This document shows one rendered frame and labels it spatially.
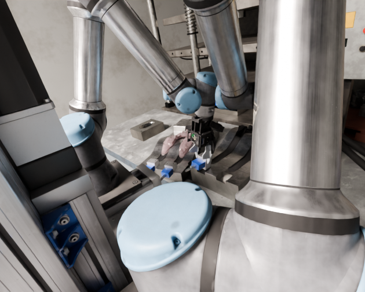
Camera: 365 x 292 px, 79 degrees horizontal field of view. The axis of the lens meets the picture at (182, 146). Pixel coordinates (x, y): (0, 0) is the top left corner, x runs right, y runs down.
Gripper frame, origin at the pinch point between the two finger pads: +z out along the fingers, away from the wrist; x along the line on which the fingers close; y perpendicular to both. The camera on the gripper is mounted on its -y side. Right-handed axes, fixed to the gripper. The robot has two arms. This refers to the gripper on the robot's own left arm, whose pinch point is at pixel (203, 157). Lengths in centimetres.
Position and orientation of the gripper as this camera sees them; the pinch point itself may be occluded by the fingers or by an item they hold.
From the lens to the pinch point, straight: 95.6
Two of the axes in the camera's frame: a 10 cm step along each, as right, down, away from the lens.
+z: -0.4, 8.8, 4.7
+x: 6.9, 3.6, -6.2
